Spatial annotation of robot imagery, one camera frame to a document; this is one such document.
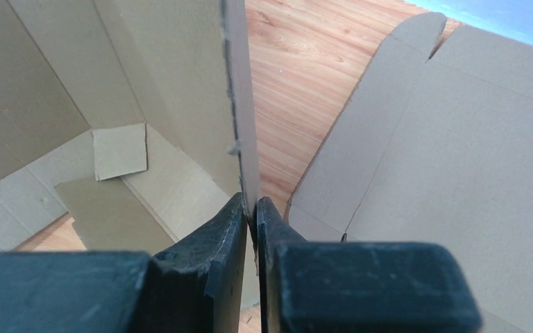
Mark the stack of flat cardboard sheets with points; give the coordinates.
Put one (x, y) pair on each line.
(435, 144)

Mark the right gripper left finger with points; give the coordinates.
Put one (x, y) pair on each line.
(194, 285)

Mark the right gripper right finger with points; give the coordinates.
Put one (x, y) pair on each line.
(310, 286)

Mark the cardboard box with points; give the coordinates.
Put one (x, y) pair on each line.
(136, 117)

